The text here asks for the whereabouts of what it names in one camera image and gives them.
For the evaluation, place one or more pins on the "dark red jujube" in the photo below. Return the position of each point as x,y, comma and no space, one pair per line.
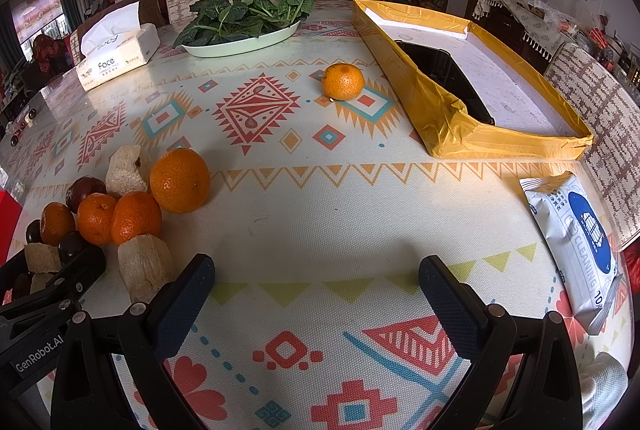
72,247

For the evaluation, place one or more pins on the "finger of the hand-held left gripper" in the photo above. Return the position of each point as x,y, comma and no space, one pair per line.
60,282
10,269

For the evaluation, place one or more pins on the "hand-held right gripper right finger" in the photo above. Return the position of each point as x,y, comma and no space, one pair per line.
452,310

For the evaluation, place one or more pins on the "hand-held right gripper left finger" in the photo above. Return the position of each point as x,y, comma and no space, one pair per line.
182,300

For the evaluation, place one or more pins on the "patterned tablecloth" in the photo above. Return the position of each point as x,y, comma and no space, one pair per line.
310,210

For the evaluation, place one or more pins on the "peeled white sugarcane piece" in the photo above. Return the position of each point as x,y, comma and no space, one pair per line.
127,169
39,282

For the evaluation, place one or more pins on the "red box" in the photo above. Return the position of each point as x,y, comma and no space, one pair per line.
6,220

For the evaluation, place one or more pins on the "wet wipes packet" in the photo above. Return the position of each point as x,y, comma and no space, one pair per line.
575,240

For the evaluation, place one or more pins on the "pale green oval plate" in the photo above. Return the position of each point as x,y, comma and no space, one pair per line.
235,45

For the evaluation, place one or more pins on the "white candy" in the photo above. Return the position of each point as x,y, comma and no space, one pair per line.
145,267
42,257

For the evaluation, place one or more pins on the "dark purple passion fruit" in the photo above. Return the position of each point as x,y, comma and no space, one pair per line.
34,230

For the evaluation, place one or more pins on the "plate of green leaves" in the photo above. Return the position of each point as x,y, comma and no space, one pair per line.
235,17

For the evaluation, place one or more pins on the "small mandarin orange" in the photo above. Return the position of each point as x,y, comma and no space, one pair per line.
342,81

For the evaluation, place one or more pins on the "large red jujube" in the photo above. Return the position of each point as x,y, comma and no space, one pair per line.
85,192

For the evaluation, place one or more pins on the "white cloth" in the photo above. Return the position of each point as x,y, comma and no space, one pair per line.
605,385

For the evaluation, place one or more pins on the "white fringed table cover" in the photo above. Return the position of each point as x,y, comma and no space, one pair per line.
520,9

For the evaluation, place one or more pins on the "chair with patterned cover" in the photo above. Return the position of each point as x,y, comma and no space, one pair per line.
600,109

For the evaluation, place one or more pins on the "white tissue box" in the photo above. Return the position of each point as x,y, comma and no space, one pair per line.
120,54

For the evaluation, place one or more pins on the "yellow taped foam box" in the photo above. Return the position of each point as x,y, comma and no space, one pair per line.
440,119

